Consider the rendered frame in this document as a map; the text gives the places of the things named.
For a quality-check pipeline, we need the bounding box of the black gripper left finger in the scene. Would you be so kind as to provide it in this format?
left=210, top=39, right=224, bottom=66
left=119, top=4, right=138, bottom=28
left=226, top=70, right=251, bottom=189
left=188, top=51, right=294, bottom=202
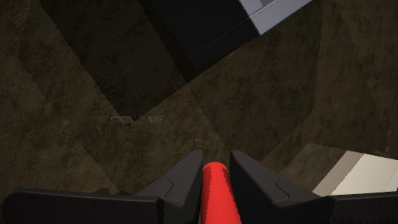
left=1, top=150, right=203, bottom=224

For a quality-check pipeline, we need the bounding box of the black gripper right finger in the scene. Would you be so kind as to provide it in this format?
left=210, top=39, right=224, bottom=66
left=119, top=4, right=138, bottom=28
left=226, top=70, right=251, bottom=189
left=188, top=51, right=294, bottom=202
left=229, top=150, right=398, bottom=224

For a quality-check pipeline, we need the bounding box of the red peg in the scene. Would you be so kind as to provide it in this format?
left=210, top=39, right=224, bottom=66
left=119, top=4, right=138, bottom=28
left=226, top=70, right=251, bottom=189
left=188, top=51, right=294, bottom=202
left=201, top=162, right=243, bottom=224

